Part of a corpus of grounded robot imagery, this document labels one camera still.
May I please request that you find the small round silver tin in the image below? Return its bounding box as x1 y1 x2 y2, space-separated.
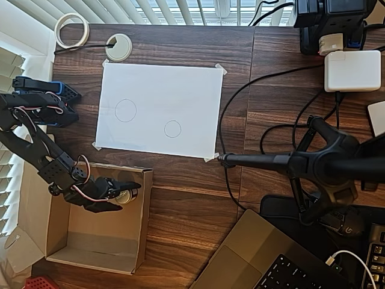
115 188 140 205

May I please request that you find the open brown cardboard box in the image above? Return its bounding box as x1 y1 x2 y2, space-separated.
4 134 154 276

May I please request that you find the cream vertical blinds, wide set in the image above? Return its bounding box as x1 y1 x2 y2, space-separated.
0 45 57 289

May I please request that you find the white paper sheet with circles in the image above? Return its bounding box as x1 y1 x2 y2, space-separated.
95 61 224 160

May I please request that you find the red perforated clamp block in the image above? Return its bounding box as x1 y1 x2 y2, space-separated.
23 274 57 289

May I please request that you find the grey laptop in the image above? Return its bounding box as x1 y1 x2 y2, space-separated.
189 209 355 289

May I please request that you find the round white desk grommet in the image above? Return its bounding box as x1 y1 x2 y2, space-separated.
105 34 133 62

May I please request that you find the black mouse pad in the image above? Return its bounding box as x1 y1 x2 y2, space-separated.
259 194 374 272

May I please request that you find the cream masking tape roll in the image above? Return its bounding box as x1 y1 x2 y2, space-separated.
54 13 90 49

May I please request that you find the cream vertical blinds, window set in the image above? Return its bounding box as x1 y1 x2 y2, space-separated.
60 0 297 26

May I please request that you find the black tripod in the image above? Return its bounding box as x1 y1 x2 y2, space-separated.
216 116 385 226

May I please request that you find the black Logitech mouse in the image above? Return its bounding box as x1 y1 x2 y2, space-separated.
318 207 366 237

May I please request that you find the small white plug adapter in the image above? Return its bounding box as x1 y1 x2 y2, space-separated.
318 32 345 57

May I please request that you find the large white power adapter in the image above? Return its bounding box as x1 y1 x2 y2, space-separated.
324 49 382 93

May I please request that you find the flat white device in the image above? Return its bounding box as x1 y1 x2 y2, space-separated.
366 101 385 138

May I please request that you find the black keyboard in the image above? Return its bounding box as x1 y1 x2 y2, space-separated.
365 222 385 289

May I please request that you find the black power strip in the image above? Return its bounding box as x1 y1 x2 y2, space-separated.
293 0 378 55

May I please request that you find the blue plug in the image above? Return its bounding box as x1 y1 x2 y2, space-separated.
346 30 364 49

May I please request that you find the long black cable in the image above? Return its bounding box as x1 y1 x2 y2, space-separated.
217 64 327 212

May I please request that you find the thin black grommet cable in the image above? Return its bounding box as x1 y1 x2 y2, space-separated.
53 43 117 56

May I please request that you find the black cable to power strip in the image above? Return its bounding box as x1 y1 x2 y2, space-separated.
248 0 295 27

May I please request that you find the white USB cable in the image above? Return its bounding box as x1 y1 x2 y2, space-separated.
327 249 378 289

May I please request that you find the black adapter cable with loop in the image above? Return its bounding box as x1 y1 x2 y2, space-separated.
260 89 342 155

